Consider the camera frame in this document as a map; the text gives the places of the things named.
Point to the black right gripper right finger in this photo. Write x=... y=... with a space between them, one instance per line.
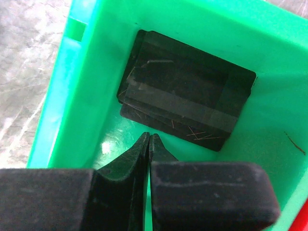
x=208 y=196

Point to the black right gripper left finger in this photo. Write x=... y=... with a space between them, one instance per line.
x=111 y=198

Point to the green plastic bin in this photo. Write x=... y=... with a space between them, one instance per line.
x=81 y=126

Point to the red middle plastic bin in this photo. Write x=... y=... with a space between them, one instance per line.
x=300 y=223

